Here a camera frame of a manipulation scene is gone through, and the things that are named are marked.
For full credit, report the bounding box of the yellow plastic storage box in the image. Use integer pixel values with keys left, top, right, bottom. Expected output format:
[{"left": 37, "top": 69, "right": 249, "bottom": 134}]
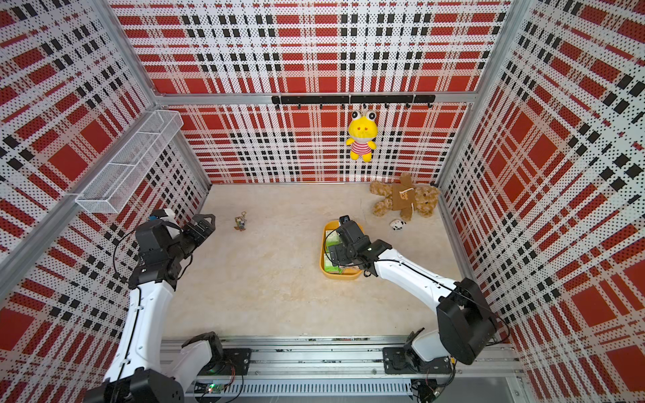
[{"left": 319, "top": 220, "right": 362, "bottom": 280}]

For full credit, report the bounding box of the green tissue pack bottom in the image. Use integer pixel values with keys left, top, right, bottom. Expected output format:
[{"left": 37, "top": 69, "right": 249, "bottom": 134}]
[{"left": 322, "top": 259, "right": 344, "bottom": 275}]

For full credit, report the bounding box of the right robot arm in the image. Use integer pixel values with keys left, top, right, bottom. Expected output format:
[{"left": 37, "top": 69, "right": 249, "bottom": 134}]
[{"left": 327, "top": 216, "right": 498, "bottom": 374}]

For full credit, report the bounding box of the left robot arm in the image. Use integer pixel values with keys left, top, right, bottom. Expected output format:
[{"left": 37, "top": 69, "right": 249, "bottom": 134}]
[{"left": 83, "top": 209, "right": 223, "bottom": 402}]

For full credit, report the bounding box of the small white spotted toy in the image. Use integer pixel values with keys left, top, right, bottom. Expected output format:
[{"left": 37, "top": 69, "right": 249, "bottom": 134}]
[{"left": 390, "top": 218, "right": 406, "bottom": 231}]

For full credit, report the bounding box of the brown teddy bear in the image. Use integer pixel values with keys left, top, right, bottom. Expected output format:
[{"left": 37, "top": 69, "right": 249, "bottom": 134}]
[{"left": 370, "top": 174, "right": 441, "bottom": 222}]

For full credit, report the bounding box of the yellow frog plush toy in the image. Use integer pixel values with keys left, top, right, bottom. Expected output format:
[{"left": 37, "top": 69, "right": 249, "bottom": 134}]
[{"left": 346, "top": 111, "right": 378, "bottom": 163}]

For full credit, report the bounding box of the green circuit board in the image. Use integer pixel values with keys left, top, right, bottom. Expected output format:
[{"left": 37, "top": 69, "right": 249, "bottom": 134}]
[{"left": 193, "top": 382, "right": 228, "bottom": 396}]

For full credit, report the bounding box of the small keychain charm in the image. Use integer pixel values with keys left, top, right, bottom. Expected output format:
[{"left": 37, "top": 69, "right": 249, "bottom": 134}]
[{"left": 234, "top": 212, "right": 246, "bottom": 232}]

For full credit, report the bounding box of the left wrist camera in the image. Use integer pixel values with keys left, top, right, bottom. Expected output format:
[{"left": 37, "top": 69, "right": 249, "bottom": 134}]
[{"left": 149, "top": 208, "right": 177, "bottom": 225}]

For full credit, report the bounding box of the white wire mesh basket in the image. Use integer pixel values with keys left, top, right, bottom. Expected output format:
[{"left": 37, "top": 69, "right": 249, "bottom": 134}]
[{"left": 76, "top": 109, "right": 182, "bottom": 214}]

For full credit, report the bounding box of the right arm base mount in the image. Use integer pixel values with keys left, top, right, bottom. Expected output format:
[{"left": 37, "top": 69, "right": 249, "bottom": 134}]
[{"left": 382, "top": 347, "right": 452, "bottom": 375}]

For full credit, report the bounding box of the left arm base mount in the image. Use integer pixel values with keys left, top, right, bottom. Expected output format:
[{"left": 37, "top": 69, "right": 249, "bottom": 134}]
[{"left": 199, "top": 349, "right": 253, "bottom": 376}]

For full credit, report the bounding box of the black hook rail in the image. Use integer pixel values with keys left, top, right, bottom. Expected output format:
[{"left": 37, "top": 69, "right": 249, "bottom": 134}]
[{"left": 271, "top": 94, "right": 437, "bottom": 107}]

